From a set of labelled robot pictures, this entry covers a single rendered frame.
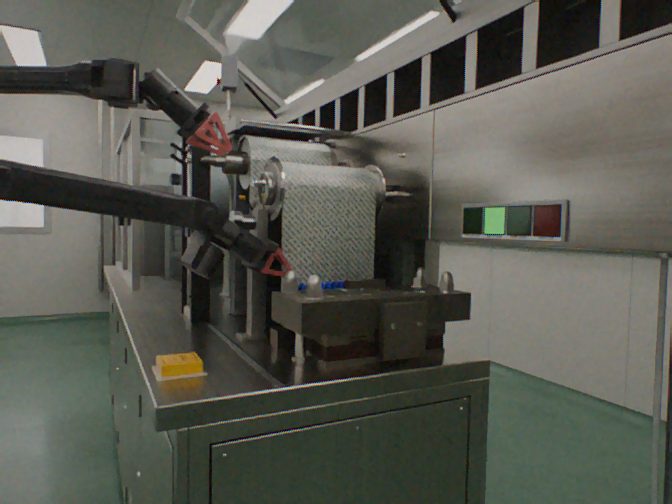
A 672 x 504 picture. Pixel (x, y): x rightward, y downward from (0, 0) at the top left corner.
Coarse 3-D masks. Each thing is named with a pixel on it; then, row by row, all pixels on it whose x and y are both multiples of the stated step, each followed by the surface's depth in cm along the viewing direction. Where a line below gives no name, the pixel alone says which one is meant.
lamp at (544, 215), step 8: (536, 208) 84; (544, 208) 83; (552, 208) 81; (536, 216) 84; (544, 216) 83; (552, 216) 81; (536, 224) 84; (544, 224) 83; (552, 224) 82; (536, 232) 84; (544, 232) 83; (552, 232) 81
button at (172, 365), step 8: (192, 352) 91; (160, 360) 85; (168, 360) 85; (176, 360) 86; (184, 360) 86; (192, 360) 86; (200, 360) 86; (160, 368) 84; (168, 368) 83; (176, 368) 83; (184, 368) 84; (192, 368) 85; (200, 368) 85; (168, 376) 83
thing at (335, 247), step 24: (288, 216) 105; (312, 216) 108; (336, 216) 111; (360, 216) 114; (288, 240) 106; (312, 240) 108; (336, 240) 111; (360, 240) 114; (312, 264) 109; (336, 264) 112; (360, 264) 114
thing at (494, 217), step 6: (486, 210) 95; (492, 210) 94; (498, 210) 92; (504, 210) 91; (486, 216) 95; (492, 216) 94; (498, 216) 92; (486, 222) 95; (492, 222) 94; (498, 222) 92; (486, 228) 95; (492, 228) 94; (498, 228) 92
